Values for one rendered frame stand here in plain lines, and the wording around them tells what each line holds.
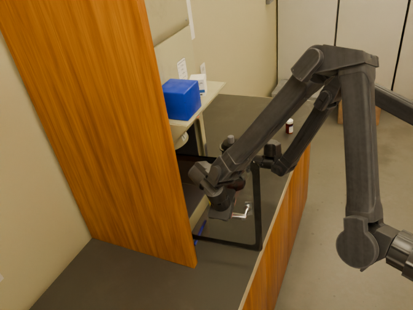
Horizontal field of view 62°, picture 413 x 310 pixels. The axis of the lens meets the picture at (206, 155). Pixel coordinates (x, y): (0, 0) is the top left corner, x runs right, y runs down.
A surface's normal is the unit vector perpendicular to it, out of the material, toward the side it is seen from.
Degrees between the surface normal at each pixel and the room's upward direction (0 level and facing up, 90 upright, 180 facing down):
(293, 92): 71
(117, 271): 0
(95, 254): 0
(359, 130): 63
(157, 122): 90
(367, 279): 0
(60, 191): 90
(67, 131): 90
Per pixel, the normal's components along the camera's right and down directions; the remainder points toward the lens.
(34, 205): 0.91, 0.14
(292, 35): -0.40, 0.55
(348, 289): -0.11, -0.82
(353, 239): -0.71, 0.06
